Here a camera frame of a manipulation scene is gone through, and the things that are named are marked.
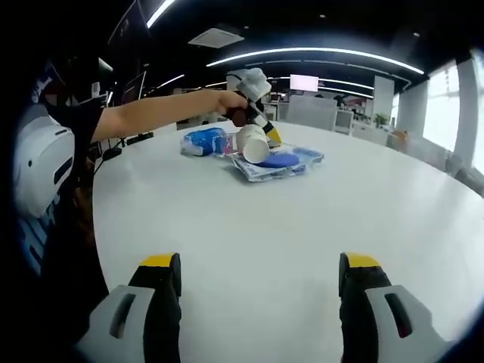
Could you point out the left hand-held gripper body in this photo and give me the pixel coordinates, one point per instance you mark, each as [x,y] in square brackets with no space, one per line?
[251,85]

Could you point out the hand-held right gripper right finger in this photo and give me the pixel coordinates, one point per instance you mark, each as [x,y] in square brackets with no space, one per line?
[359,325]

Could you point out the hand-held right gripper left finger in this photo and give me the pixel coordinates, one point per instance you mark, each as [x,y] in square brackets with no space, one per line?
[162,325]

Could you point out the white paper cup item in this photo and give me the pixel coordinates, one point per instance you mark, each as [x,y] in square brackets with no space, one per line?
[255,149]

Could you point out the wet wipes pack item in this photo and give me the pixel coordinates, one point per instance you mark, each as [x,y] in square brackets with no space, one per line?
[287,160]

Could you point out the blue plastic bag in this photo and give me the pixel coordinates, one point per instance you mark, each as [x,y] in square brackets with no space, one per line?
[200,140]

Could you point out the person's left hand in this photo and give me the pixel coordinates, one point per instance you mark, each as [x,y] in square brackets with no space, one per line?
[228,102]

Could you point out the bright display screen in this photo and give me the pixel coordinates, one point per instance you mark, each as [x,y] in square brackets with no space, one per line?
[304,82]

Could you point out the ceiling air vent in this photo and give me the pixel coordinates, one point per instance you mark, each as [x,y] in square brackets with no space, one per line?
[215,38]

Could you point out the curved ceiling light strip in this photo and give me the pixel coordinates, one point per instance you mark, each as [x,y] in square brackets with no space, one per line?
[321,49]

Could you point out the white table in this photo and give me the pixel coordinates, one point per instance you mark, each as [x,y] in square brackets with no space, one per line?
[246,227]

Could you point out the straight ceiling light strip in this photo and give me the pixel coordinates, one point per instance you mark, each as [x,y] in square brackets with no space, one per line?
[160,13]

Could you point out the potted green plant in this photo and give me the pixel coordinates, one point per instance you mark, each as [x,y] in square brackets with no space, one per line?
[382,119]

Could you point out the black hanging board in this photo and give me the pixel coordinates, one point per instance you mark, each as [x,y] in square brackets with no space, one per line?
[128,22]

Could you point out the orange object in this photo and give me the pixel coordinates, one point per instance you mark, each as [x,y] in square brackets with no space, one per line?
[400,134]

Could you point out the window with blinds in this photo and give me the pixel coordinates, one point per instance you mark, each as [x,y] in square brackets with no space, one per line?
[442,109]

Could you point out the white chest device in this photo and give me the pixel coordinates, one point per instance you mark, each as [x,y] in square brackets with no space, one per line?
[41,170]

